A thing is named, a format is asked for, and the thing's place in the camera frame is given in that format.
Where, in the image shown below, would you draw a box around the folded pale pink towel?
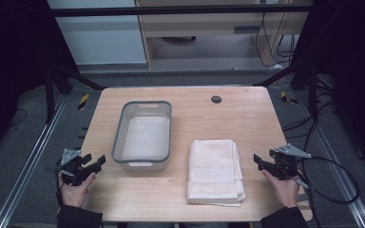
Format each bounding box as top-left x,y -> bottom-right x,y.
185,139 -> 247,208

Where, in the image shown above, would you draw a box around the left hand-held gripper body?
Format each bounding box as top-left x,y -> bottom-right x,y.
58,147 -> 93,187

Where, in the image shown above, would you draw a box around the black horizontal frame bar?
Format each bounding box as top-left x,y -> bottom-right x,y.
49,4 -> 314,18

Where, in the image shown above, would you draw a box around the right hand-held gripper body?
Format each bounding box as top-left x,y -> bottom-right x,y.
268,143 -> 313,181

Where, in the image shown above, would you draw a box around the black hanging cable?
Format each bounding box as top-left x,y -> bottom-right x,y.
301,118 -> 321,228

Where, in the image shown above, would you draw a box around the grey cable plug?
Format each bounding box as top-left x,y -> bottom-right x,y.
296,179 -> 314,192

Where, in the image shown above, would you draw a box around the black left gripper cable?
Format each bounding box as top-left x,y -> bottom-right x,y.
54,160 -> 65,208

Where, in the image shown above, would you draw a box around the black cables under desk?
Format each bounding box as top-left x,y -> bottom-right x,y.
254,11 -> 299,68

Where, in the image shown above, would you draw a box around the black floor cables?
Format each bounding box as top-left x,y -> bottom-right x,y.
280,100 -> 336,141

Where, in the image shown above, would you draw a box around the black curtain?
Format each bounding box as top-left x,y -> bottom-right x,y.
289,0 -> 365,177
0,0 -> 81,161

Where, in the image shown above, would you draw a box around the black frame stand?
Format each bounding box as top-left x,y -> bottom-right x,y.
254,58 -> 320,122
43,62 -> 108,125

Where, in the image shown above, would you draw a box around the black looped gripper cable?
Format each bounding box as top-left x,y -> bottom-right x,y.
296,155 -> 361,205

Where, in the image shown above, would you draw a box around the white cabinet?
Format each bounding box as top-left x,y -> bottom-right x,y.
46,0 -> 149,67

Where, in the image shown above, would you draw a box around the grey-rimmed plastic basin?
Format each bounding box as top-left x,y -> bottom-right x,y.
110,100 -> 173,173

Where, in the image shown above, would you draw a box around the person's left hand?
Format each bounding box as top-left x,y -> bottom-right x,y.
58,171 -> 97,209

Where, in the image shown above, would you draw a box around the light wooden desk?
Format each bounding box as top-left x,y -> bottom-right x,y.
134,0 -> 316,69

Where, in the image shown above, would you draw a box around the person's right hand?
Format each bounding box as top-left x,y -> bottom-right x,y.
260,169 -> 300,209

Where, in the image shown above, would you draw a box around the yellow black floor tape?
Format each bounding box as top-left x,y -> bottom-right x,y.
77,93 -> 90,111
279,90 -> 299,105

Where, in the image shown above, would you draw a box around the aluminium floor rail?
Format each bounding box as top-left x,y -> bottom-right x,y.
0,94 -> 68,228
296,89 -> 365,228

